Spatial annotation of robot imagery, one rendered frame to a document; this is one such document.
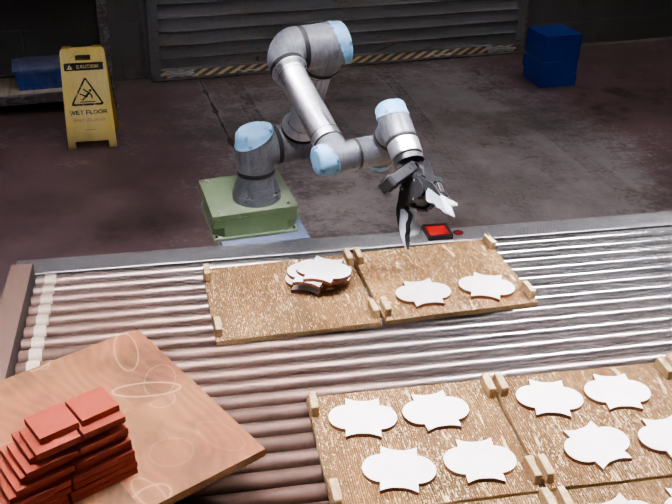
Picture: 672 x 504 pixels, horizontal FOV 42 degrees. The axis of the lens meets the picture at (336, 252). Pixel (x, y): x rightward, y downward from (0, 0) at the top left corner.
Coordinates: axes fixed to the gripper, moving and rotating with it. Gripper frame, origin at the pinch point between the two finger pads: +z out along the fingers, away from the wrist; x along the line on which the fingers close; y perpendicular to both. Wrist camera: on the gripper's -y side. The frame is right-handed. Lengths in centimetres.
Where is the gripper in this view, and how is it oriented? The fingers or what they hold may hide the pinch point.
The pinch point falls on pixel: (428, 234)
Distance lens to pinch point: 193.5
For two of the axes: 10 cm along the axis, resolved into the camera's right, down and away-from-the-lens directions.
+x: -6.0, 4.7, 6.5
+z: 2.6, 8.8, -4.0
